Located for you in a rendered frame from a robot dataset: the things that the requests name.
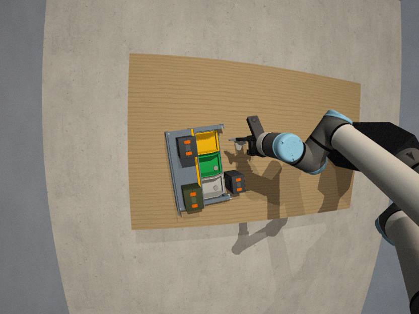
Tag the yellow bin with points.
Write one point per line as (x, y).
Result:
(207, 142)

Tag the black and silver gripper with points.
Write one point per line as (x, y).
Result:
(240, 141)

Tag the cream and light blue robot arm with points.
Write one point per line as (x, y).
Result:
(396, 176)

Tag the grey metal rack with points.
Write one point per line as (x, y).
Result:
(183, 171)

